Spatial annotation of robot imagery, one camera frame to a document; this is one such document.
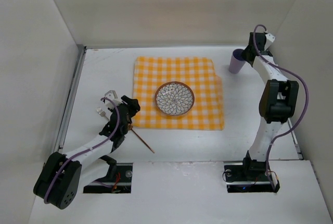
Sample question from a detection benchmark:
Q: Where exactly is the lilac plastic cup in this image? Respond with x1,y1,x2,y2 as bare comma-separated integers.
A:
228,48,246,74

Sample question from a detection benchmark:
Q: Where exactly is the floral patterned ceramic plate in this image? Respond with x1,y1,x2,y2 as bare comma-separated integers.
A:
154,81,195,117

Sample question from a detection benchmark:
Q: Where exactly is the yellow white checkered cloth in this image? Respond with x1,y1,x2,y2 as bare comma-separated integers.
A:
133,56,224,130

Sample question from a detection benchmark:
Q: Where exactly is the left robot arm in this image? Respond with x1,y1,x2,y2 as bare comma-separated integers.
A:
33,95,140,209

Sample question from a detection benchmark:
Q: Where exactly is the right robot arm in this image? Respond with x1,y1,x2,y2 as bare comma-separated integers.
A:
241,32,299,179

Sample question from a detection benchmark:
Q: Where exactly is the copper spoon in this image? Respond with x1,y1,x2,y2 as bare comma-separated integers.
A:
129,125,155,154

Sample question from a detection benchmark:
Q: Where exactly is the metal fork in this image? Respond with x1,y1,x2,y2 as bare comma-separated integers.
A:
96,106,111,121

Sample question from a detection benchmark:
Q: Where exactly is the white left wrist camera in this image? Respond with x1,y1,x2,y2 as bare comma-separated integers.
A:
101,90,122,109

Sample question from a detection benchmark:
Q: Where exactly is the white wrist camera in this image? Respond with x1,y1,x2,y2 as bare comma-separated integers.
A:
264,32,276,50
101,90,122,109

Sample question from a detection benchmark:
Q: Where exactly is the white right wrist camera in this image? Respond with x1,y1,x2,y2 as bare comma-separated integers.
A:
264,32,276,50

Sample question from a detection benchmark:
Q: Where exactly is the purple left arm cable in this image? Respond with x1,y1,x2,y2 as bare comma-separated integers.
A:
43,96,121,204

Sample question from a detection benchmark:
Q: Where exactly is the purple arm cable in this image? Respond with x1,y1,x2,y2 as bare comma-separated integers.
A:
43,96,121,204
253,24,309,191

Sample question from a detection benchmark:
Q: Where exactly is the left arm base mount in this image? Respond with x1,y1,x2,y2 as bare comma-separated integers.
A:
83,163,133,194

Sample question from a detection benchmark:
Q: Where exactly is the left aluminium table rail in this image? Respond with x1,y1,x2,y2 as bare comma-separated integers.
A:
49,44,86,154

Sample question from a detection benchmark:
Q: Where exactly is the aluminium table rail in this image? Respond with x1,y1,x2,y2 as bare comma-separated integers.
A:
263,44,304,159
49,44,86,154

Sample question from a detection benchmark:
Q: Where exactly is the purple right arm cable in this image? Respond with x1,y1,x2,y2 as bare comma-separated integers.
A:
253,24,309,191

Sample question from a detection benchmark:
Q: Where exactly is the right aluminium table rail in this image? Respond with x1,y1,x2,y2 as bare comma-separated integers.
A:
263,44,304,159

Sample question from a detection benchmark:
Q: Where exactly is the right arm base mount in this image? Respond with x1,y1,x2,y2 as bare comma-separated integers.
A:
222,163,280,193

